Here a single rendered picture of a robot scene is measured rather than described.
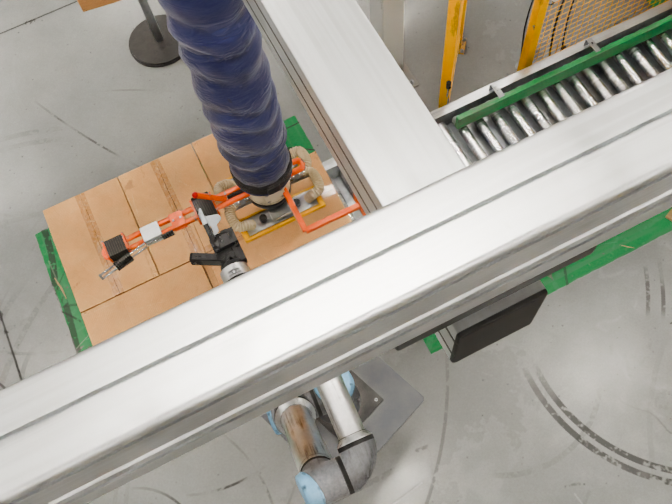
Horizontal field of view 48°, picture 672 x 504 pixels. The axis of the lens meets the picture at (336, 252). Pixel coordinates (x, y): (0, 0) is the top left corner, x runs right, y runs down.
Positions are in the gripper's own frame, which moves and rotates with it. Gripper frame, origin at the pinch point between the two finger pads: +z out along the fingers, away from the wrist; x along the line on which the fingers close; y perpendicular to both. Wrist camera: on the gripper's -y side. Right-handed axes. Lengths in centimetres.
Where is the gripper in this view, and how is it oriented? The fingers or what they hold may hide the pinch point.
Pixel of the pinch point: (202, 219)
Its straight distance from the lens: 242.3
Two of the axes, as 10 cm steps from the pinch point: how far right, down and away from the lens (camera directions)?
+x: -0.7, -3.9, -9.2
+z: -4.4, -8.2, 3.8
